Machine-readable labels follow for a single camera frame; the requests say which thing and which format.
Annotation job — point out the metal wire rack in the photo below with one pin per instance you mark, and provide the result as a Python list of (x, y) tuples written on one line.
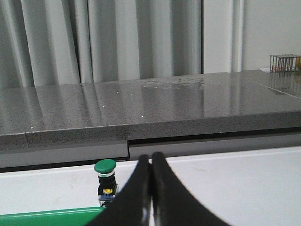
[(285, 63)]

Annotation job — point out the grey granite countertop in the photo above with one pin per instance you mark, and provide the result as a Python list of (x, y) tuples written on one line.
[(68, 125)]

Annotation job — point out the green mushroom push button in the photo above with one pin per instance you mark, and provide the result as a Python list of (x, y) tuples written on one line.
[(108, 187)]

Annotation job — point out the green plastic tray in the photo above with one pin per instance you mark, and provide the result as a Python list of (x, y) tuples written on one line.
[(67, 217)]

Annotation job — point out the white pleated curtain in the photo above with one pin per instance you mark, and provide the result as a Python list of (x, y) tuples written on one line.
[(48, 42)]

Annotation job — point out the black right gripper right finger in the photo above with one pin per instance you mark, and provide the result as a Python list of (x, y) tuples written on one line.
[(173, 204)]

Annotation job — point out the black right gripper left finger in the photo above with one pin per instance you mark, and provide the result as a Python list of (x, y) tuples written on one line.
[(131, 206)]

